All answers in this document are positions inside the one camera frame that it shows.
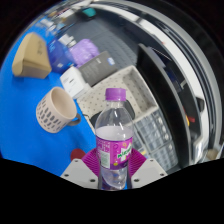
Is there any brown cardboard box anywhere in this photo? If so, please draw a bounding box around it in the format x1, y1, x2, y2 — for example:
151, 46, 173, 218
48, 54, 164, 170
11, 31, 53, 80

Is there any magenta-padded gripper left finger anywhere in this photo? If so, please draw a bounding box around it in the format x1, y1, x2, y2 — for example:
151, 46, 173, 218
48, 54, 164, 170
60, 148, 101, 190

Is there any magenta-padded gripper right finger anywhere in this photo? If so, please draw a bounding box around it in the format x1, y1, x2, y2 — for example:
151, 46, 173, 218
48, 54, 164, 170
127, 148, 168, 190

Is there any clear bottle with purple label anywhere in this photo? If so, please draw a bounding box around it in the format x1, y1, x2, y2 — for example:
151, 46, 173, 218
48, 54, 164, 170
94, 87, 135, 191

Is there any grey small-drawer parts cabinet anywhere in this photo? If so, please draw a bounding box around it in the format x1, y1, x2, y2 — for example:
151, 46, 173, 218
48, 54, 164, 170
133, 108, 174, 151

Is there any white dotted fabric bin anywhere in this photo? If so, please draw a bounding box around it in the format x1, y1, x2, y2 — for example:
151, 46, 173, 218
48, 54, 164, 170
76, 64, 158, 135

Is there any purple plastic bag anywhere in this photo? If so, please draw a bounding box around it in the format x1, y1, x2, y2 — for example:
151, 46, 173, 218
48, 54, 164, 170
68, 37, 101, 68

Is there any white box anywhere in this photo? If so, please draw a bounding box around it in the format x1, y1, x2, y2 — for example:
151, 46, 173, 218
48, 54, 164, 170
59, 65, 92, 100

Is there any beige patterned mug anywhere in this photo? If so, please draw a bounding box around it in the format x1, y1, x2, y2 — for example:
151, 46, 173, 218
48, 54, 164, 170
35, 86, 82, 135

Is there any black flat device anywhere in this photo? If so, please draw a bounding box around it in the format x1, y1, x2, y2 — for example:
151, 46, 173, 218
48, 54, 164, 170
89, 99, 137, 134

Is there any dark grey flat box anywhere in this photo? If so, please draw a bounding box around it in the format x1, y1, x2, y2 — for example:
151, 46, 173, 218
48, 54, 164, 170
77, 50, 119, 88

